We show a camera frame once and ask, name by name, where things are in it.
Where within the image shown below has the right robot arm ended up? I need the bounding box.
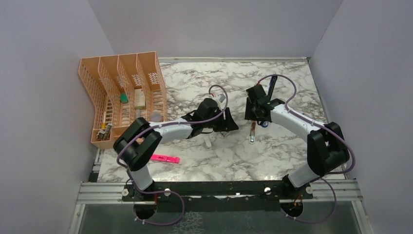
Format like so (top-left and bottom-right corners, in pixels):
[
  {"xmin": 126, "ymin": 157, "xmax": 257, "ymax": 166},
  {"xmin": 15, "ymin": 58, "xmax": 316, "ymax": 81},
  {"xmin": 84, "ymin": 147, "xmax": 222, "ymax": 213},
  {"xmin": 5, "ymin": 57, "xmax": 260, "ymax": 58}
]
[{"xmin": 245, "ymin": 84, "xmax": 350, "ymax": 198}]

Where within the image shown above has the clear tape roll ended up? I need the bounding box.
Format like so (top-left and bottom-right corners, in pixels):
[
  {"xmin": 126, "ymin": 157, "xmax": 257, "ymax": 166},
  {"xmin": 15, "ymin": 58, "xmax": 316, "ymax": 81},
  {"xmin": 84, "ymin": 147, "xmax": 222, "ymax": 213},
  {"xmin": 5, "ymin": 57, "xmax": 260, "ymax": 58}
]
[{"xmin": 149, "ymin": 111, "xmax": 163, "ymax": 122}]

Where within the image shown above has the pink highlighter marker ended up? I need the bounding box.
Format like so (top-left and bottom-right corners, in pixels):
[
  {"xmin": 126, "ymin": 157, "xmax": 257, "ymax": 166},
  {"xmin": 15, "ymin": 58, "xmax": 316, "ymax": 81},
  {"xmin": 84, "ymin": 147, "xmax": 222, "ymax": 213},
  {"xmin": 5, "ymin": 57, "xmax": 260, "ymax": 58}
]
[{"xmin": 150, "ymin": 154, "xmax": 180, "ymax": 164}]

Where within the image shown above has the green eraser in organizer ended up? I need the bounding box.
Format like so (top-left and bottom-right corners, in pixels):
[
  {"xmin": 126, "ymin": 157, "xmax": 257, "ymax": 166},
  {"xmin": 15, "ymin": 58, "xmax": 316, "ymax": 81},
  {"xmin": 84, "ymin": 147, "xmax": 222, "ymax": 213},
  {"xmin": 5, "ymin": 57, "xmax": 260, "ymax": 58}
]
[{"xmin": 120, "ymin": 93, "xmax": 129, "ymax": 103}]

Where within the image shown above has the orange plastic desk organizer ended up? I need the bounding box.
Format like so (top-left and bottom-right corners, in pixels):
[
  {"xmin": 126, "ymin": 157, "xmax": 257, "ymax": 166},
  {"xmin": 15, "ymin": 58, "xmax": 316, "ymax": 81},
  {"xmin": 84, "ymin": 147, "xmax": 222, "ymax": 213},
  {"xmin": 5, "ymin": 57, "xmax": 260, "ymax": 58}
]
[{"xmin": 78, "ymin": 52, "xmax": 168, "ymax": 150}]

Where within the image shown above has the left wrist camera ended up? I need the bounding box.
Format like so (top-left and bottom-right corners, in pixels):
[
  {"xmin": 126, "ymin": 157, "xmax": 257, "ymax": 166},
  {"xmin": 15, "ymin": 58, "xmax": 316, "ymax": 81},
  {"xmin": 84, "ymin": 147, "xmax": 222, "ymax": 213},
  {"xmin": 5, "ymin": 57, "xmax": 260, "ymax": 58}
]
[{"xmin": 216, "ymin": 94, "xmax": 226, "ymax": 103}]

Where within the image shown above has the white eraser block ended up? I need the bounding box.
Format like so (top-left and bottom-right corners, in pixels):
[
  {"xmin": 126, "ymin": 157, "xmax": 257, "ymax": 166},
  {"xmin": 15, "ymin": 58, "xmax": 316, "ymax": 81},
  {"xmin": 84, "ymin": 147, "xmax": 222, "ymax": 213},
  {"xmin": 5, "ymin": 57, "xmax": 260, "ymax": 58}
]
[{"xmin": 205, "ymin": 136, "xmax": 212, "ymax": 150}]

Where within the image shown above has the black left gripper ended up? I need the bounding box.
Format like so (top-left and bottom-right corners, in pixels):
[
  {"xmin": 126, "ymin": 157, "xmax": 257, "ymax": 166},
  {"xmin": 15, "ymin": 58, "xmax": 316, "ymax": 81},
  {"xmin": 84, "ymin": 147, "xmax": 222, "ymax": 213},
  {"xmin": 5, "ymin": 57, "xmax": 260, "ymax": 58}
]
[{"xmin": 202, "ymin": 107, "xmax": 238, "ymax": 132}]

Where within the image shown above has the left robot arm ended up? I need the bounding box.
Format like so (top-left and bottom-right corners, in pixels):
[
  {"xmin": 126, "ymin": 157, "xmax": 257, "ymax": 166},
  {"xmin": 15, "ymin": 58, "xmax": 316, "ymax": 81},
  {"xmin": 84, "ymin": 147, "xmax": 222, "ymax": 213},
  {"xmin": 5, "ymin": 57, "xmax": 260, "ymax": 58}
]
[{"xmin": 113, "ymin": 98, "xmax": 239, "ymax": 200}]

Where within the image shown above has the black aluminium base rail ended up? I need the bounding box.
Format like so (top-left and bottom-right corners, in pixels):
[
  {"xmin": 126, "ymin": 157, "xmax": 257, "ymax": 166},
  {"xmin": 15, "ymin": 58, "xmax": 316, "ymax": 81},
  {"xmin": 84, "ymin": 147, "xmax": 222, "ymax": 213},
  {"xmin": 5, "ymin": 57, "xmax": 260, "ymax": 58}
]
[{"xmin": 76, "ymin": 179, "xmax": 363, "ymax": 205}]

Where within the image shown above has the white paper card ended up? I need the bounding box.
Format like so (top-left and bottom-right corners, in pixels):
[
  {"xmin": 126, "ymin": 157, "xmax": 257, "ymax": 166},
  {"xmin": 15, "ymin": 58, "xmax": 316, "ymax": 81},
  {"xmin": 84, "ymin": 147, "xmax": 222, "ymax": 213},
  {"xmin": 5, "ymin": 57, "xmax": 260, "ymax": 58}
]
[{"xmin": 134, "ymin": 89, "xmax": 146, "ymax": 110}]

